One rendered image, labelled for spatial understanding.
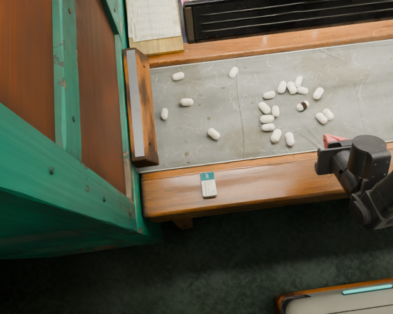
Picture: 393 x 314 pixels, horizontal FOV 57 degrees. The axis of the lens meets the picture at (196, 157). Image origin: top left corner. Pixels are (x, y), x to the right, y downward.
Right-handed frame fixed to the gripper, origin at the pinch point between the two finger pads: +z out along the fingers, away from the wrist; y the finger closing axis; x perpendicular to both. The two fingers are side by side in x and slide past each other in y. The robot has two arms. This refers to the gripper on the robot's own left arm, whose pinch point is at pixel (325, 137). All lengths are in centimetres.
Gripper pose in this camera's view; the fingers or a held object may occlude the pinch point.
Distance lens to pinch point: 89.2
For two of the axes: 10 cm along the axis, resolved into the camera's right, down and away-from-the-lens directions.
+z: -0.9, -5.8, 8.1
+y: -9.9, 1.3, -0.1
